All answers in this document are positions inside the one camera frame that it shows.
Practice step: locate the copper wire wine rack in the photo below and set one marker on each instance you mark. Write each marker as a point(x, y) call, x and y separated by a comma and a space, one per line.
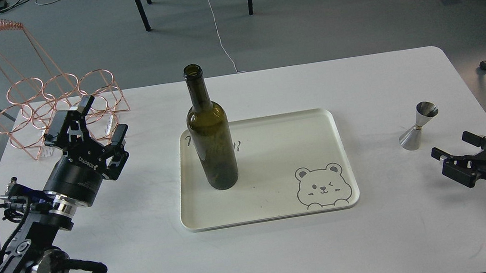
point(39, 89)

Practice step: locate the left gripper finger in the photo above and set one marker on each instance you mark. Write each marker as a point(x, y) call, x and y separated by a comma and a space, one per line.
point(114, 156)
point(68, 131)

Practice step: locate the cream bear serving tray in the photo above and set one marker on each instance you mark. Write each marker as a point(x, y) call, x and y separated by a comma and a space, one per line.
point(289, 164)

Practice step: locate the dark green wine bottle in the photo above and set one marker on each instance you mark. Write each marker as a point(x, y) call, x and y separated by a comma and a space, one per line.
point(209, 129)

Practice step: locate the steel double jigger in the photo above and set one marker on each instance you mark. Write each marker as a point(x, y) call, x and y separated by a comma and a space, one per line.
point(411, 139)

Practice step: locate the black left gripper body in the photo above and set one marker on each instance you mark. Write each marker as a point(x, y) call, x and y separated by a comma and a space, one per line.
point(76, 180)

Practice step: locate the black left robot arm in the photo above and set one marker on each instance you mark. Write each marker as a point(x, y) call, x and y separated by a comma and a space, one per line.
point(30, 219)

